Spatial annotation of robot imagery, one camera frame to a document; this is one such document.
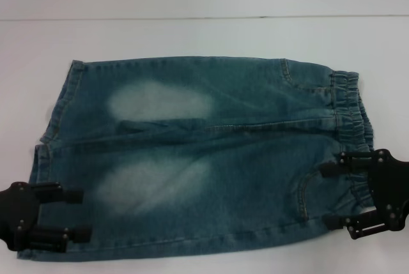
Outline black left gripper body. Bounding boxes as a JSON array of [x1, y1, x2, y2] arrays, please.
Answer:
[[0, 181, 42, 252]]

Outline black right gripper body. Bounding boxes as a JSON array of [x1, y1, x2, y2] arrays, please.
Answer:
[[370, 148, 409, 232]]

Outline blue denim shorts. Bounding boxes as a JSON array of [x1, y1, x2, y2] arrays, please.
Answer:
[[16, 58, 389, 261]]

